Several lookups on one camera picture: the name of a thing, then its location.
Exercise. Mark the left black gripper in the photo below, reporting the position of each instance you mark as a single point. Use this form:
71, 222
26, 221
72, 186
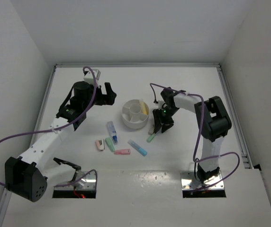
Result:
107, 99

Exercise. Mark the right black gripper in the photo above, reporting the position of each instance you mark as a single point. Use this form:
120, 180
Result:
159, 121

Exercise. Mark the yellow highlighter marker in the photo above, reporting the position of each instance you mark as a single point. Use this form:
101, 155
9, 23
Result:
143, 107

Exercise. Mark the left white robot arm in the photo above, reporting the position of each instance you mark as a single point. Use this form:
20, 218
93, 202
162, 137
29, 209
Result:
26, 175

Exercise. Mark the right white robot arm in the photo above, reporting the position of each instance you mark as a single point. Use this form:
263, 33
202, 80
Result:
213, 123

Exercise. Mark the white round divided organizer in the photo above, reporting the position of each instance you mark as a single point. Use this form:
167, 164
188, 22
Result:
132, 116

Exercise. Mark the blue highlighter marker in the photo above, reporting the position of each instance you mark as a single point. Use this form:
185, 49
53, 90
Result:
138, 148

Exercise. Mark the pink highlighter marker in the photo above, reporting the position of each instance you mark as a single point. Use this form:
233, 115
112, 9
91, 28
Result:
122, 152

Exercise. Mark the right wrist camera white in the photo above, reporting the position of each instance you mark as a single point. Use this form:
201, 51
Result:
159, 104

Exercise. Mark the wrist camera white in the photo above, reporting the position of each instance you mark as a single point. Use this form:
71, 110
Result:
159, 104
88, 77

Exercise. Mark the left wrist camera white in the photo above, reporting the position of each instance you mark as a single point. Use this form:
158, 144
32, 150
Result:
88, 77

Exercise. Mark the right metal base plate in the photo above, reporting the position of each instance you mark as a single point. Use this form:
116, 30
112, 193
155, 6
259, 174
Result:
190, 183

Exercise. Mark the metal base plate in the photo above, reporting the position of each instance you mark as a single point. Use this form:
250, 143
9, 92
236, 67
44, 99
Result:
190, 183
82, 181

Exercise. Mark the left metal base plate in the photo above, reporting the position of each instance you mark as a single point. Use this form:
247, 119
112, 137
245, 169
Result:
82, 181

